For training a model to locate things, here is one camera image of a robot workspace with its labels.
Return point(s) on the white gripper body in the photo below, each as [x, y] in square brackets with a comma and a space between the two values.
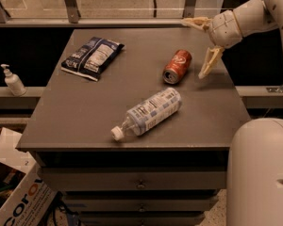
[224, 28]

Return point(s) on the grey drawer cabinet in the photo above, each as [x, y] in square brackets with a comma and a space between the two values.
[145, 145]

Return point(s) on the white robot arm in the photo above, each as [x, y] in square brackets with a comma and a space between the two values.
[254, 181]

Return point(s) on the grey metal railing frame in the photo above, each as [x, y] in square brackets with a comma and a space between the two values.
[96, 13]

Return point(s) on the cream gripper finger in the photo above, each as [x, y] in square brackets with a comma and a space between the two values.
[213, 55]
[199, 23]

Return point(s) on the red coke can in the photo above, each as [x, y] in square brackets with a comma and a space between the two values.
[177, 67]

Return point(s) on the white pump dispenser bottle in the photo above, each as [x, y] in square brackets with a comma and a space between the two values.
[13, 81]

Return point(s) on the blue white chip bag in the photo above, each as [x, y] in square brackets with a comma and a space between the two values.
[92, 58]

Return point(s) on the clear plastic water bottle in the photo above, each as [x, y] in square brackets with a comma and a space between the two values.
[149, 113]

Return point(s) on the white cardboard box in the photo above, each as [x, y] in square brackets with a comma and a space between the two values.
[31, 198]

